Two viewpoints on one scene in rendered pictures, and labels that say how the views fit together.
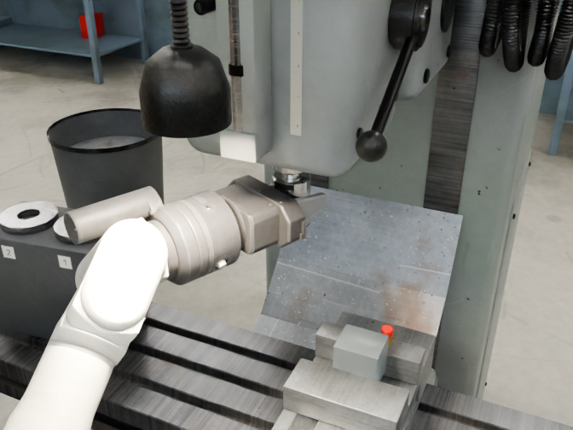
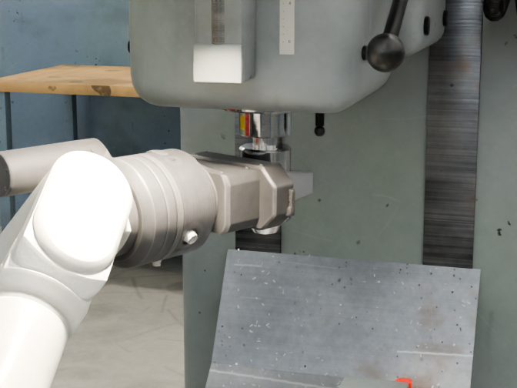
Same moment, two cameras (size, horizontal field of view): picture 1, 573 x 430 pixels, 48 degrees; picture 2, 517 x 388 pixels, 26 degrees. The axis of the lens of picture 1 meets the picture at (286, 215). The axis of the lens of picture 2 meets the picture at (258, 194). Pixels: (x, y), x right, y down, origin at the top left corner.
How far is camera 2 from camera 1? 0.35 m
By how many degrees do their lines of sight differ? 18
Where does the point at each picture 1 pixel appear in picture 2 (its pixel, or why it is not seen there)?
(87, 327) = (42, 265)
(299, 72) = not seen: outside the picture
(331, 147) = (332, 65)
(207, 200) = (168, 153)
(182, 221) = (142, 168)
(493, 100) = (505, 97)
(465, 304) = not seen: outside the picture
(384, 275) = (376, 369)
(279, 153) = (264, 83)
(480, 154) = (495, 175)
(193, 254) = (160, 210)
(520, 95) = not seen: outside the picture
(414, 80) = (414, 27)
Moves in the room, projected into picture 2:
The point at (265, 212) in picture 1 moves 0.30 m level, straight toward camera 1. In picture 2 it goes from (243, 173) to (323, 275)
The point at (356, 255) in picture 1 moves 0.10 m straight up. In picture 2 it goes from (331, 345) to (333, 265)
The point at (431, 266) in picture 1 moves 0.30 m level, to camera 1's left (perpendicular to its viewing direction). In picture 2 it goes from (443, 347) to (191, 359)
